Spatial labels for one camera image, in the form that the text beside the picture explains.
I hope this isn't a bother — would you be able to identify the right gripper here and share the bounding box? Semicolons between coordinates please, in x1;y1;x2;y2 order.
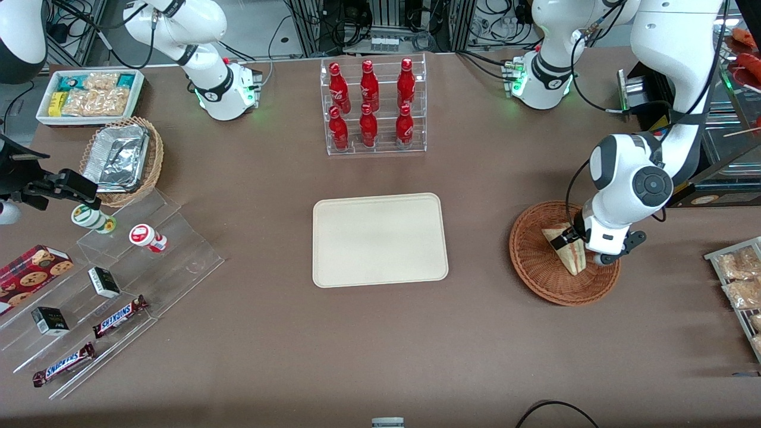
0;134;99;226

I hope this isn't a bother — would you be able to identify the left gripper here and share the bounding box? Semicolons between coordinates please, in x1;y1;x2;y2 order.
550;214;647;266

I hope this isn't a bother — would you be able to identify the triangle sandwich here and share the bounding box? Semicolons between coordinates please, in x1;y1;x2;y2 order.
541;223;589;276

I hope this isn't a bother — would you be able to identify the aluminium foil tray stack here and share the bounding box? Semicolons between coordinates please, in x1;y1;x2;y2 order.
82;124;150;194

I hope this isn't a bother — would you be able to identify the round brown wicker basket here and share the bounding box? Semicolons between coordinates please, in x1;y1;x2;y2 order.
509;200;621;307

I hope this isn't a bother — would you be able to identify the oval tan wicker basket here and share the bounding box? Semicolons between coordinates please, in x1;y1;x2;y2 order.
79;117;165;208

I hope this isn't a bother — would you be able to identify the grey tray of crackers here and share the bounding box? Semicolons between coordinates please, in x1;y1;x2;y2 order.
704;237;761;363

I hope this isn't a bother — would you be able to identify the beige plastic serving tray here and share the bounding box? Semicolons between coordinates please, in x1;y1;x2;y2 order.
312;193;449;289

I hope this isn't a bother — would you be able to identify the green lid yoghurt cup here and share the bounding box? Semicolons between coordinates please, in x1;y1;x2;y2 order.
71;203;117;234

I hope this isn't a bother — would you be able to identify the white rectangular plastic bin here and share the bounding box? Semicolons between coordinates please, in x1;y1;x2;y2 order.
36;69;146;127

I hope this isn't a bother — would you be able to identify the red lid yoghurt cup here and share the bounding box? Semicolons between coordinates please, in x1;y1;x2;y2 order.
129;224;169;254

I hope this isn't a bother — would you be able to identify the clear bag of crackers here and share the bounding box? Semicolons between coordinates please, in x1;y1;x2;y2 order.
62;89;130;117
83;72;120;92

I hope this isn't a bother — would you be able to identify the red tartan cookie box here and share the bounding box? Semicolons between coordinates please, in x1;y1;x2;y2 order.
0;244;74;316

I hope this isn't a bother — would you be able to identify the small black carton box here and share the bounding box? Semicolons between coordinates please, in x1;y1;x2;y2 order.
88;267;121;299
31;306;70;337

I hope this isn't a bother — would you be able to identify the clear acrylic stepped shelf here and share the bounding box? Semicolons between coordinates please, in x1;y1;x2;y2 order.
0;244;160;400
76;188;225;322

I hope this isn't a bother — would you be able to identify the Snickers chocolate bar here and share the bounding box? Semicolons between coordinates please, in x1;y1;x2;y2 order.
92;295;149;339
33;342;96;388

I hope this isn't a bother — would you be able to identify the black food display cabinet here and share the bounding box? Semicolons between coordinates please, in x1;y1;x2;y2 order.
617;24;761;209

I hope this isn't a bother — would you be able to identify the red cola bottle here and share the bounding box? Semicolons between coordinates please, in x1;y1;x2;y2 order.
328;62;351;115
395;104;414;149
397;58;416;109
360;59;380;112
328;106;350;151
359;103;379;148

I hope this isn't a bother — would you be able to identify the clear acrylic bottle rack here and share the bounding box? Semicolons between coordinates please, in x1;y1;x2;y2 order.
320;53;427;156

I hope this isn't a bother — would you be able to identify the black cable loop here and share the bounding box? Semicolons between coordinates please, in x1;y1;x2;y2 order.
514;401;601;428

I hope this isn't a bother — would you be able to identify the aluminium equipment frame with cables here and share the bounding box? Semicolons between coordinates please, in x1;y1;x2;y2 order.
284;0;536;59

